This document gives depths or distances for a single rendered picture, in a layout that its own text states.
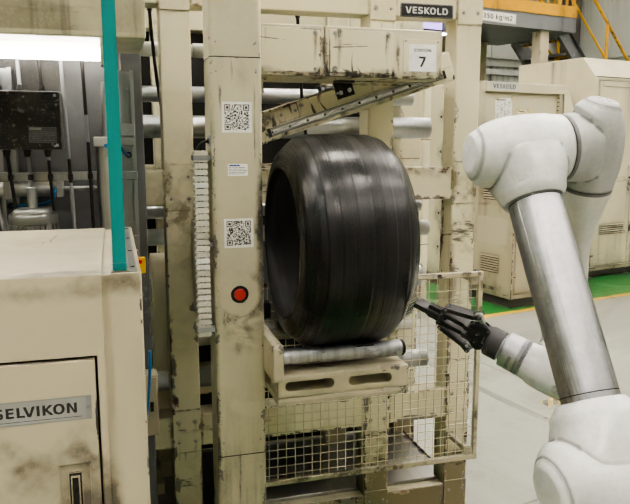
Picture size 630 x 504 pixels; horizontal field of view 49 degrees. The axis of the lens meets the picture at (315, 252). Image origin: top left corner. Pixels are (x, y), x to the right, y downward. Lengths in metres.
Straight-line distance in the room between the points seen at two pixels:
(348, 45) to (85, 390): 1.39
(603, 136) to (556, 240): 0.24
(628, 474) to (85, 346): 0.84
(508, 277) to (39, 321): 5.53
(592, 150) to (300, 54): 0.97
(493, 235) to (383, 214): 4.76
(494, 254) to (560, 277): 5.14
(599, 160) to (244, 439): 1.13
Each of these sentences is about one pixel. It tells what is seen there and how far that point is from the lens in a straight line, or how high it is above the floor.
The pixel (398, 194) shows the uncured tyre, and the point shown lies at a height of 1.32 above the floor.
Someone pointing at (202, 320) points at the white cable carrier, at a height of 1.00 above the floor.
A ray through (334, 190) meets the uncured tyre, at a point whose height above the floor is 1.34.
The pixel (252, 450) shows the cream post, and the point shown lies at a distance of 1.96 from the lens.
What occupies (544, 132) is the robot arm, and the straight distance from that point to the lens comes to 1.38.
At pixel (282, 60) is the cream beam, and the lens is 2.08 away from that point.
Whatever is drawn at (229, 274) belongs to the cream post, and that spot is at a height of 1.11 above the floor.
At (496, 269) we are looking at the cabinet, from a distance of 6.42.
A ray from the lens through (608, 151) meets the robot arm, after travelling 1.47.
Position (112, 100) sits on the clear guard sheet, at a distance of 1.02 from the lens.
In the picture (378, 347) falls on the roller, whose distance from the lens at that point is 1.88.
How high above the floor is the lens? 1.45
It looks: 9 degrees down
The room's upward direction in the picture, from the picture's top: straight up
